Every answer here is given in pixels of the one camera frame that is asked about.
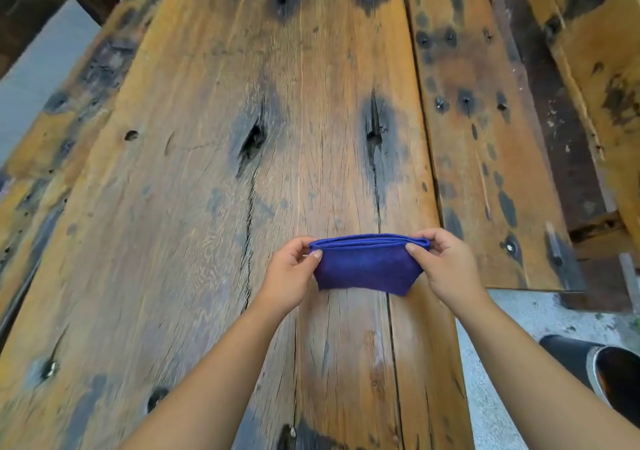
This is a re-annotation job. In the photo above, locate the person's left forearm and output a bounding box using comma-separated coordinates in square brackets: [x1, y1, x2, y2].
[119, 294, 291, 450]

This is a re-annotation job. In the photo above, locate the person's left hand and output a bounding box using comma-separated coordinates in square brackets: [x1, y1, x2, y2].
[254, 236, 325, 319]

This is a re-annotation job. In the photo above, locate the person's right forearm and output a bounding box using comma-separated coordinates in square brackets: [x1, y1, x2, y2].
[455, 295, 640, 450]

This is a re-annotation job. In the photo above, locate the black bucket with metal rim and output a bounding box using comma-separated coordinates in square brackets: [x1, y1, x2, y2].
[539, 334, 640, 428]

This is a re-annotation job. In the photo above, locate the purple microfibre cloth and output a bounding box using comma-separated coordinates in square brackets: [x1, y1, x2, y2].
[308, 233, 432, 297]

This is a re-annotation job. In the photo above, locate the person's right hand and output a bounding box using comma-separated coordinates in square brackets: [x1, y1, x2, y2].
[405, 228, 495, 321]

